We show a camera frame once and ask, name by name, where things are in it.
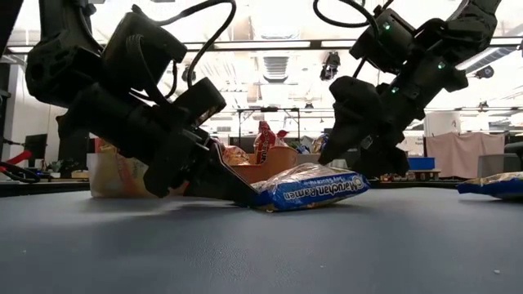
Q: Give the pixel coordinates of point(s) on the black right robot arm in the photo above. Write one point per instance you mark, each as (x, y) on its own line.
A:
(441, 53)

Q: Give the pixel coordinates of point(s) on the beige hanging cloth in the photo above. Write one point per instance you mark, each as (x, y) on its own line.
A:
(466, 151)

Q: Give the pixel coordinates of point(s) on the small potted plant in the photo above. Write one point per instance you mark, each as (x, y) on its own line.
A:
(55, 168)

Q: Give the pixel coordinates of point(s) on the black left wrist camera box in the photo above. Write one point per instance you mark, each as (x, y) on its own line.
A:
(200, 102)

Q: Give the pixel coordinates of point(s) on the orange Maruchan ramen pack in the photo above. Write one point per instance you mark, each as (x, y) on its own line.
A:
(106, 148)

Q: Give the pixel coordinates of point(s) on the small black monitor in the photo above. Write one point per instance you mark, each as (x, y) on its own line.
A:
(34, 146)

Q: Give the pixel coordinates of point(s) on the orange plastic bin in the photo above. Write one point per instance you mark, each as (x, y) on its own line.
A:
(278, 163)

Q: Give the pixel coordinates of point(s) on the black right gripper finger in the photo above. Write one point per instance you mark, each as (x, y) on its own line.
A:
(345, 139)
(384, 161)

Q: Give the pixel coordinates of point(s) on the translucent clear plastic bin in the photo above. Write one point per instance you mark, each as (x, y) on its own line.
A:
(110, 179)

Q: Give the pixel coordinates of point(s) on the pale grey plastic bin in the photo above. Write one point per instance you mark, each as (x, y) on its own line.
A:
(310, 159)

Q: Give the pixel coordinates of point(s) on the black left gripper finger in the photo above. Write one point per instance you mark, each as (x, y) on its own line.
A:
(220, 183)

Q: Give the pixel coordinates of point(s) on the corrugated silver ventilation duct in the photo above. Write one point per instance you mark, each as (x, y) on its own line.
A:
(275, 67)

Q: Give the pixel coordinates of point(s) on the black metal rack frame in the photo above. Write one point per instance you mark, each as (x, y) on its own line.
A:
(269, 109)

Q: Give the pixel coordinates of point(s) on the black ceiling spotlight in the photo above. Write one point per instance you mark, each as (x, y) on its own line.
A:
(329, 67)
(485, 72)

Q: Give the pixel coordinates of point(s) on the blue storage crate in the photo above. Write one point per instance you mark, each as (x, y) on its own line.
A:
(423, 163)

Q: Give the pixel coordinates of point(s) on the black overhead frame bar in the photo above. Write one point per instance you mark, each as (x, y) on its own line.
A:
(314, 42)

